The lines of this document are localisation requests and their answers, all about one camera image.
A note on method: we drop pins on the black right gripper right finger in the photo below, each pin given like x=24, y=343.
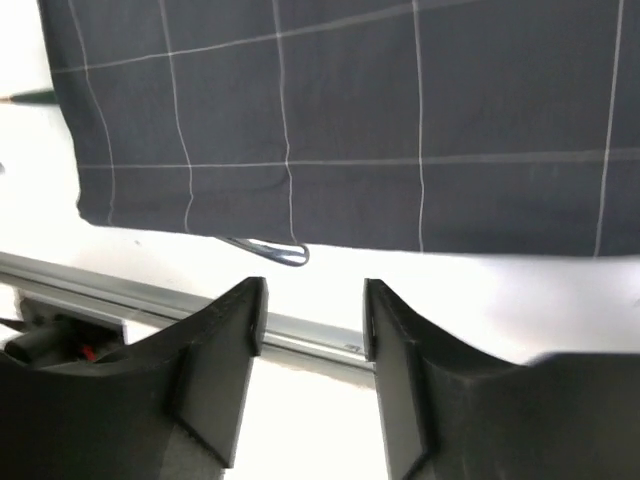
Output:
x=450, y=411

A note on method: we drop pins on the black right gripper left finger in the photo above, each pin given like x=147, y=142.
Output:
x=168, y=406

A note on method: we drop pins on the silver table knife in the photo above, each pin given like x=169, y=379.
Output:
x=287, y=255

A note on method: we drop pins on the dark checked cloth placemat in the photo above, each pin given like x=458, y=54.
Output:
x=477, y=127

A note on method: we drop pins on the gold fork black handle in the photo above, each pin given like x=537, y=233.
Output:
x=31, y=98

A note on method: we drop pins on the aluminium front rail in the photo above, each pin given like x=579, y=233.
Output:
x=110, y=299

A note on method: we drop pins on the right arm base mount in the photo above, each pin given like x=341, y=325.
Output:
x=45, y=335

